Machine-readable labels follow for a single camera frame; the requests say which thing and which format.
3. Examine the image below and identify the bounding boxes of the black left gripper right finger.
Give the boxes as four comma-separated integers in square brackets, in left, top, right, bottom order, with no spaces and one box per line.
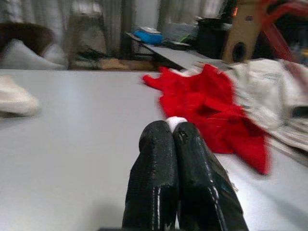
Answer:
[173,122,250,231]

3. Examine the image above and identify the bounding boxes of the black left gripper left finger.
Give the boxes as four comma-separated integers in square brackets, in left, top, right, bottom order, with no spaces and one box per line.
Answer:
[121,120,180,231]

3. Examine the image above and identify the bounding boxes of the small white object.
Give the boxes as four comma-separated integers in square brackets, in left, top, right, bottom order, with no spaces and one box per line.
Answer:
[166,116,188,132]

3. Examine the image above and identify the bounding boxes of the red striped shirt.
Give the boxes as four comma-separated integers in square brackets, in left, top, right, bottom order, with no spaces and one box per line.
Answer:
[141,64,271,175]

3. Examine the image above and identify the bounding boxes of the light grey trousers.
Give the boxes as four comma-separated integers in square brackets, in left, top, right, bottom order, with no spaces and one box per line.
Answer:
[192,59,308,167]

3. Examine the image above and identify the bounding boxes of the grey table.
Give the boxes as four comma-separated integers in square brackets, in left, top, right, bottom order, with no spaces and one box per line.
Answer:
[125,32,231,70]

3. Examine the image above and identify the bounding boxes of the blue box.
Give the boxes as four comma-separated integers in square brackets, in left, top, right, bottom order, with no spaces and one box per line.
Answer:
[132,28,164,45]

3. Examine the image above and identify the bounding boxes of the black item with green stripe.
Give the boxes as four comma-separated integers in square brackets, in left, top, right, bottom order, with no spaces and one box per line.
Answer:
[166,33,194,48]

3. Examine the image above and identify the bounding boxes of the black bin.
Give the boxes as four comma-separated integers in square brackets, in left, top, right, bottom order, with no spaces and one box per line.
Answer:
[196,17,233,60]

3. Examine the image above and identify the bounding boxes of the white cloth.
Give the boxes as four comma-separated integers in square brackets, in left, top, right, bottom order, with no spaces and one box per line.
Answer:
[0,76,40,117]

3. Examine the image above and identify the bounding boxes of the grey curtain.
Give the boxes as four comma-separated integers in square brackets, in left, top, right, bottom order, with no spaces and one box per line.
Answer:
[0,0,228,61]

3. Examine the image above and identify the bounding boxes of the cardboard box with round hole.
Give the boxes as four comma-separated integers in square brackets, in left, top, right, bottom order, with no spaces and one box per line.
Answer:
[221,0,268,64]

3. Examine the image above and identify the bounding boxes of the white fabric heap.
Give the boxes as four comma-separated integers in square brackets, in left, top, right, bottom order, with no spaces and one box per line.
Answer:
[0,39,69,71]

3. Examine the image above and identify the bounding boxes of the dark brown object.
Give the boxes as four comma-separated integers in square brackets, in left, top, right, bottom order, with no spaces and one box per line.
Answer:
[0,23,56,57]

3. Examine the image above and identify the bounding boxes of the red metal frame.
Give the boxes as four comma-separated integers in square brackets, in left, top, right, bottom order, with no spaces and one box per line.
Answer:
[258,0,308,73]

